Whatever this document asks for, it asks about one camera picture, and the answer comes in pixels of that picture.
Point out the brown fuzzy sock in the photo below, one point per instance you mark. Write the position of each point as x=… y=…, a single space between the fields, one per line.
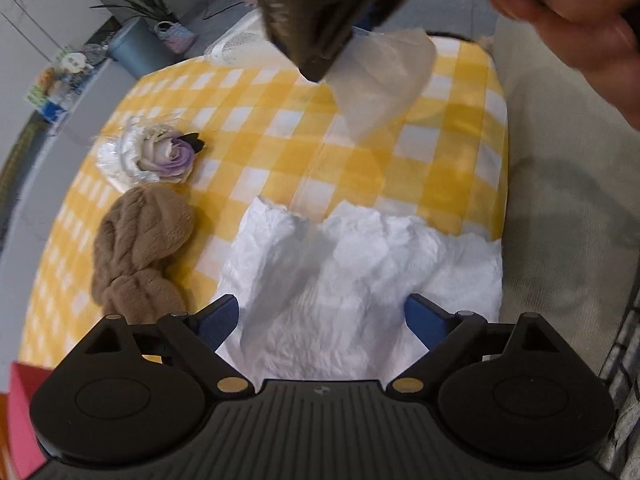
x=145 y=230

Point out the person's right hand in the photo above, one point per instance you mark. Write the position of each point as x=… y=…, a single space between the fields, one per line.
x=600 y=50

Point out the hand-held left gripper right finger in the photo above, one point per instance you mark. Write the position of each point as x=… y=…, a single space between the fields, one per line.
x=425 y=319

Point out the grey knit blanket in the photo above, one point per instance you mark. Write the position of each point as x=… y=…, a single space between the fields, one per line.
x=622 y=400

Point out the teddy bear bouquet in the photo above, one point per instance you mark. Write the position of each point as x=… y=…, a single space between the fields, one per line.
x=50 y=80

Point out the white mesh fan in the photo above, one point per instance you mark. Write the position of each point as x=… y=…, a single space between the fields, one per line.
x=240 y=47

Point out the round glass ornament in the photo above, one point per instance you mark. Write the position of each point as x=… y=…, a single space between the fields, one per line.
x=92 y=53

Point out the red box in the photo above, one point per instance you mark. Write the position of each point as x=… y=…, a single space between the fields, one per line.
x=25 y=410

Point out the pastel woven bag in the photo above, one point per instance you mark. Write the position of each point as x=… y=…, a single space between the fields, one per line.
x=175 y=37

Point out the white round card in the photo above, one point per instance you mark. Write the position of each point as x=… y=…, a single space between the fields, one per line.
x=75 y=62

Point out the white marble television cabinet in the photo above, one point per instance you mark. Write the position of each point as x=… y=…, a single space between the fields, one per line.
x=95 y=90

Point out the white purple fabric rose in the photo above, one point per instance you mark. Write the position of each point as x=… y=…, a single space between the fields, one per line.
x=165 y=155

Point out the yellow checked tablecloth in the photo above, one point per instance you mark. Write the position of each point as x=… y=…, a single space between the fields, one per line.
x=350 y=170

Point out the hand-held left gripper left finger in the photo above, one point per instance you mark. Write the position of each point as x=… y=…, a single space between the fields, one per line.
x=220 y=316

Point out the beige sofa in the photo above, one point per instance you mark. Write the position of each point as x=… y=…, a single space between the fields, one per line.
x=550 y=210

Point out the grey pedal trash can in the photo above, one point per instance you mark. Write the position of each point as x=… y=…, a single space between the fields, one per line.
x=137 y=47

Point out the translucent plastic bag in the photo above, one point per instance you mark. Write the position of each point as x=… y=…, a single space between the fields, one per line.
x=380 y=85

